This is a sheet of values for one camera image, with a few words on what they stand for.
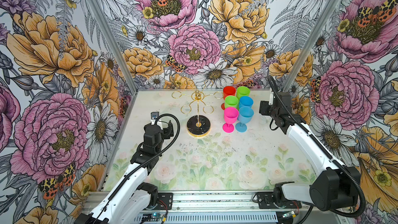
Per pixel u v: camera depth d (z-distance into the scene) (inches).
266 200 29.1
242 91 40.5
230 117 34.4
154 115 26.6
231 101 39.6
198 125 37.5
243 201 29.9
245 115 35.5
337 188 15.8
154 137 23.2
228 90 39.3
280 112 24.4
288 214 28.2
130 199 22.6
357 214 15.3
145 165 21.3
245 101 38.0
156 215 28.0
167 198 30.3
